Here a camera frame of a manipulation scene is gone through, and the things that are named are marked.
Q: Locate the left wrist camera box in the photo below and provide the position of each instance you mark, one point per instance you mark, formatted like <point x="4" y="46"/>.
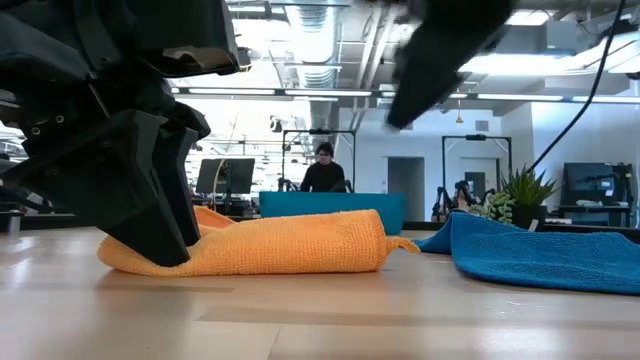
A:
<point x="200" y="30"/>

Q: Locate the potted succulent plant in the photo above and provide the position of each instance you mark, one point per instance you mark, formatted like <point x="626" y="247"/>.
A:
<point x="527" y="195"/>

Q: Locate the black monitor on stand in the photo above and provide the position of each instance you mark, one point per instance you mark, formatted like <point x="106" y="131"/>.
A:
<point x="225" y="175"/>

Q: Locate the black robot arms pair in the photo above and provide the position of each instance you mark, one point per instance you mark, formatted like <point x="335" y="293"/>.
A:
<point x="462" y="192"/>

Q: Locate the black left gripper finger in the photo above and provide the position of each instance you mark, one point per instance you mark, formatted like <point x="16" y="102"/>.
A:
<point x="115" y="190"/>
<point x="175" y="190"/>

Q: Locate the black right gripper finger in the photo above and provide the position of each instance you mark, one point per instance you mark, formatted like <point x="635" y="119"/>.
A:
<point x="435" y="65"/>

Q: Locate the dark office desk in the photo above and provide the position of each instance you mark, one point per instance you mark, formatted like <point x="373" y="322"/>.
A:
<point x="595" y="212"/>

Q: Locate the teal plastic basket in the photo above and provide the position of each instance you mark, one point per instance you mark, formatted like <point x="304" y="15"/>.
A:
<point x="340" y="205"/>

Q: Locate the person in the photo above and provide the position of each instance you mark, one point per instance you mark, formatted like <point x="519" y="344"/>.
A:
<point x="324" y="175"/>

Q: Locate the wide black monitor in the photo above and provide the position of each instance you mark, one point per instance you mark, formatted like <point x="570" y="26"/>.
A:
<point x="595" y="182"/>

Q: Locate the orange microfiber towel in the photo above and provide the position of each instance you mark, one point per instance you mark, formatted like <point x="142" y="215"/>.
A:
<point x="290" y="245"/>

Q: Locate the blue microfiber towel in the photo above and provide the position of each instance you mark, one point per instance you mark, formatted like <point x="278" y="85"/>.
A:
<point x="540" y="260"/>

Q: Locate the small hanging lamp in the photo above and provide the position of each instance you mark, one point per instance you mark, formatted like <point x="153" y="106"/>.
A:
<point x="458" y="119"/>

